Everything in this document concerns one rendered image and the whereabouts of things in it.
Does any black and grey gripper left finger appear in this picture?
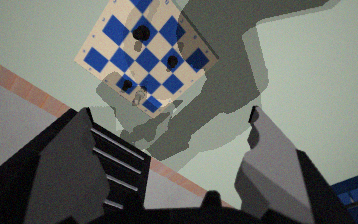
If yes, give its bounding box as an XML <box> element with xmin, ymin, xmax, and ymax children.
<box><xmin>0</xmin><ymin>107</ymin><xmax>110</xmax><ymax>224</ymax></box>

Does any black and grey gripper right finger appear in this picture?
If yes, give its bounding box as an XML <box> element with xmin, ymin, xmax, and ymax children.
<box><xmin>234</xmin><ymin>106</ymin><xmax>357</xmax><ymax>224</ymax></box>

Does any blue and cream checkered chessboard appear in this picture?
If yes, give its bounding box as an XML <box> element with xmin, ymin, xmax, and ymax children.
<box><xmin>74</xmin><ymin>0</ymin><xmax>218</xmax><ymax>119</ymax></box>

